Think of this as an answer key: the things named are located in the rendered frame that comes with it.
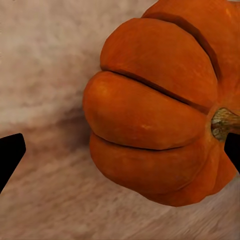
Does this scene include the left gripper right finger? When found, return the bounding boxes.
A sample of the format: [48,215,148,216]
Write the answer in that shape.
[224,132,240,173]

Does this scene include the pumpkin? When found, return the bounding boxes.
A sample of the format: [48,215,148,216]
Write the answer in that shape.
[82,0,240,207]

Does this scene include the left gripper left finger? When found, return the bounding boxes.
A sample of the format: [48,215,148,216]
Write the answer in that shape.
[0,133,26,193]

